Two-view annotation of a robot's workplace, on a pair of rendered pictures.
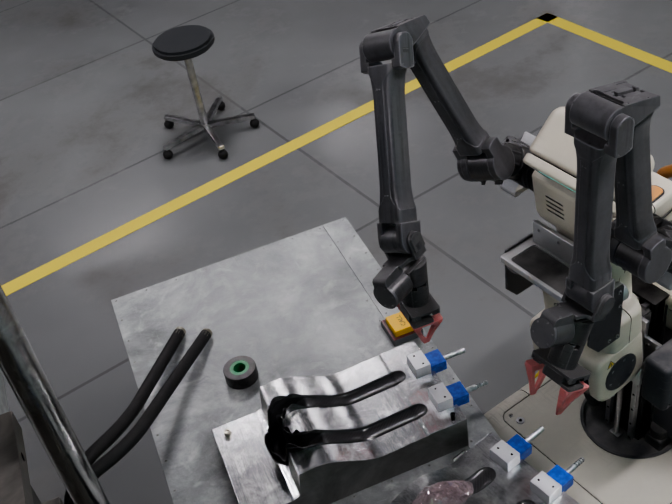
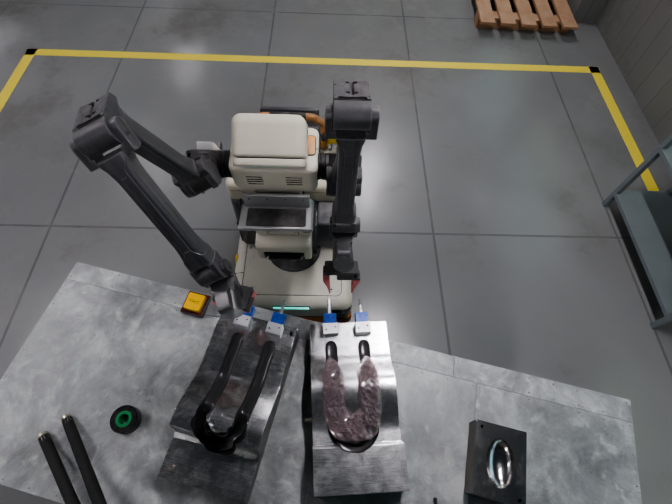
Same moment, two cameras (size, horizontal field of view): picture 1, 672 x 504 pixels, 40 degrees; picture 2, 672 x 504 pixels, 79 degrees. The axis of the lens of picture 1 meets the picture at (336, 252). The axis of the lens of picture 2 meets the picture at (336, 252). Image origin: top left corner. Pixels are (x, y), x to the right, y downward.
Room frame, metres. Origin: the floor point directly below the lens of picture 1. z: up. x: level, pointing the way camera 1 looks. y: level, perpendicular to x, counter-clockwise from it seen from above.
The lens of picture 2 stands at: (0.94, 0.14, 2.17)
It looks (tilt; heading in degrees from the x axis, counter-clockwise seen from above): 60 degrees down; 296
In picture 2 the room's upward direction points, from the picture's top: 4 degrees clockwise
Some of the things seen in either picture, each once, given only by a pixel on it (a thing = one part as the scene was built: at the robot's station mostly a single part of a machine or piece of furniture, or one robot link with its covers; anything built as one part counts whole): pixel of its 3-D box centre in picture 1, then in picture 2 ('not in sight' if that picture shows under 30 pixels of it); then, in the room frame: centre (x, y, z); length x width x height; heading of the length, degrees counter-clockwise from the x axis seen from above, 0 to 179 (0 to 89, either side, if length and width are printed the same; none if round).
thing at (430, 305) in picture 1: (415, 291); (231, 291); (1.40, -0.15, 1.12); 0.10 x 0.07 x 0.07; 16
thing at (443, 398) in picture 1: (460, 392); (279, 317); (1.30, -0.21, 0.89); 0.13 x 0.05 x 0.05; 105
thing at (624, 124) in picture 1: (593, 212); (346, 179); (1.21, -0.45, 1.40); 0.11 x 0.06 x 0.43; 29
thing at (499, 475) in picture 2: not in sight; (495, 462); (0.52, -0.17, 0.83); 0.20 x 0.15 x 0.07; 105
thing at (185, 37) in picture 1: (191, 91); not in sight; (3.98, 0.55, 0.27); 0.51 x 0.49 x 0.54; 37
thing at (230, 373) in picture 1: (240, 372); (125, 419); (1.55, 0.28, 0.82); 0.08 x 0.08 x 0.04
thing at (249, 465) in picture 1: (336, 426); (233, 396); (1.29, 0.07, 0.87); 0.50 x 0.26 x 0.14; 105
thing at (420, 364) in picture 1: (438, 360); (248, 309); (1.41, -0.18, 0.89); 0.13 x 0.05 x 0.05; 105
